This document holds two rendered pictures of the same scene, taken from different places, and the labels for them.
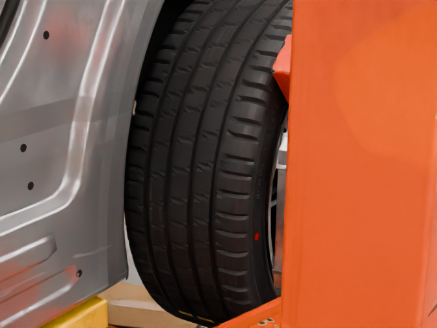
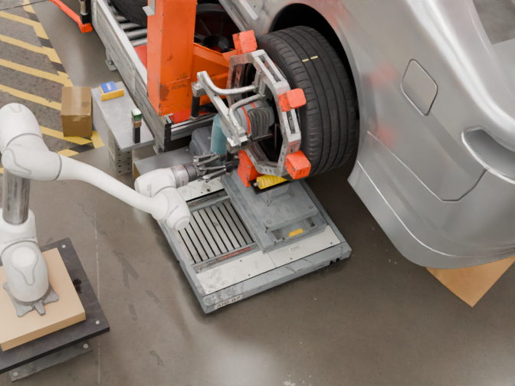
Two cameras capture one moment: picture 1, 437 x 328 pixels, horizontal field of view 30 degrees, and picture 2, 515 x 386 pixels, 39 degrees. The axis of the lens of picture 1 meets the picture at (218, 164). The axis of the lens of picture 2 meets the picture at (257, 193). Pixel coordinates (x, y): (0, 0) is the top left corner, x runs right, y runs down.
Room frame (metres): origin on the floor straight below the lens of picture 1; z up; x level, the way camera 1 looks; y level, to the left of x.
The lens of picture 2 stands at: (2.27, -2.34, 3.16)
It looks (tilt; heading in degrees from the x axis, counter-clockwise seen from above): 52 degrees down; 112
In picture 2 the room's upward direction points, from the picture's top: 12 degrees clockwise
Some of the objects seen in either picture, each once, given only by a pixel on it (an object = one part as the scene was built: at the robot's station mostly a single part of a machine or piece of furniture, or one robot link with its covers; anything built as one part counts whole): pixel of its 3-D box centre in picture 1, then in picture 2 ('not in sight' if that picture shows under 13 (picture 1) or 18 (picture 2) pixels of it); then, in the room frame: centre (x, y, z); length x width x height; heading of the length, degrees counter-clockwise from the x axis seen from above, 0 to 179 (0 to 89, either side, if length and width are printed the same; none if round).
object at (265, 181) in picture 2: not in sight; (281, 175); (1.54, -0.23, 0.51); 0.29 x 0.06 x 0.06; 59
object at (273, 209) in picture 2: not in sight; (277, 178); (1.47, -0.11, 0.32); 0.40 x 0.30 x 0.28; 149
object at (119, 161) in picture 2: not in sight; (119, 141); (0.65, -0.31, 0.21); 0.10 x 0.10 x 0.42; 59
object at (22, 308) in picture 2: not in sight; (31, 292); (0.97, -1.32, 0.40); 0.22 x 0.18 x 0.06; 154
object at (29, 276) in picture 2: not in sight; (25, 269); (0.94, -1.30, 0.53); 0.18 x 0.16 x 0.22; 146
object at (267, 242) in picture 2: not in sight; (272, 201); (1.48, -0.12, 0.13); 0.50 x 0.36 x 0.10; 149
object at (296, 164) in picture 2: not in sight; (296, 165); (1.65, -0.41, 0.85); 0.09 x 0.08 x 0.07; 149
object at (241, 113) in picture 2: not in sight; (246, 118); (1.35, -0.32, 0.85); 0.21 x 0.14 x 0.14; 59
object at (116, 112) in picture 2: not in sight; (121, 116); (0.67, -0.33, 0.44); 0.43 x 0.17 x 0.03; 149
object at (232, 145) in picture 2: not in sight; (238, 142); (1.42, -0.52, 0.93); 0.09 x 0.05 x 0.05; 59
